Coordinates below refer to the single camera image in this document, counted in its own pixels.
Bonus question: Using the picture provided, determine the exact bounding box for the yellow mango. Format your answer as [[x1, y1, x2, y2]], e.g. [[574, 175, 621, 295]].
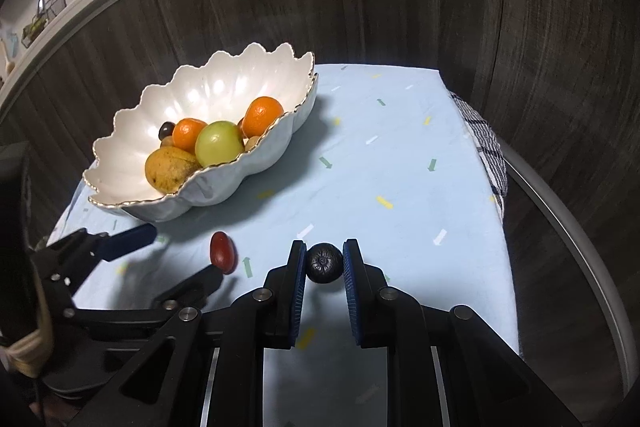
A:
[[144, 146, 201, 194]]

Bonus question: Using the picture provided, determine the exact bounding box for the large orange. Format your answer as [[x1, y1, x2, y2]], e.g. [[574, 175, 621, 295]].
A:
[[241, 96, 284, 139]]

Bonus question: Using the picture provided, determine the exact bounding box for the white scalloped bowl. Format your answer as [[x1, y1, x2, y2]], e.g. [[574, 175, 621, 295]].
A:
[[82, 43, 318, 222]]

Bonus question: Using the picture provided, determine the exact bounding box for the small brown fruit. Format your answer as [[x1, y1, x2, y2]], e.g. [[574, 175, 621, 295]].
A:
[[160, 135, 175, 147]]

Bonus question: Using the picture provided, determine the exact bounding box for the light blue patterned tablecloth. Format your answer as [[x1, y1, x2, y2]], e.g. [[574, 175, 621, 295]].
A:
[[74, 65, 520, 426]]

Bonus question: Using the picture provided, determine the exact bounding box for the green apple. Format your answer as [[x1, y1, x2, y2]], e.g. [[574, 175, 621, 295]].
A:
[[195, 120, 245, 167]]

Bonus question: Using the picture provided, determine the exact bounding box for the wire sink basket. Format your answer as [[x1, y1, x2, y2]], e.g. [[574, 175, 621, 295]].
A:
[[21, 0, 66, 49]]

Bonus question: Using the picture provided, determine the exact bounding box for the small orange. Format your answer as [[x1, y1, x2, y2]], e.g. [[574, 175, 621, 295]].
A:
[[171, 118, 207, 155]]

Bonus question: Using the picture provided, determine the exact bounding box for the dark plum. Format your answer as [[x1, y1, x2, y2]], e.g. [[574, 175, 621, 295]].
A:
[[158, 121, 175, 141]]

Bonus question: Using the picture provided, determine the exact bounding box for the red date tomato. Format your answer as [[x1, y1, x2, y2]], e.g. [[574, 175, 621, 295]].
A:
[[209, 231, 236, 275]]

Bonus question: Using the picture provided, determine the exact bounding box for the checkered cloth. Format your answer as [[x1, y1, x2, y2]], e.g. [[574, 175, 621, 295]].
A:
[[449, 91, 509, 220]]

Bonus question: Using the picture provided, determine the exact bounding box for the dark blueberry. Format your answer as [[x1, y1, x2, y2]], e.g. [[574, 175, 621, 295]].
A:
[[305, 243, 344, 284]]

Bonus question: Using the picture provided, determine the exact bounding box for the small yellow kumquat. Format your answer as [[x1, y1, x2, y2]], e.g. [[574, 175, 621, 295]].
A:
[[245, 135, 262, 152]]

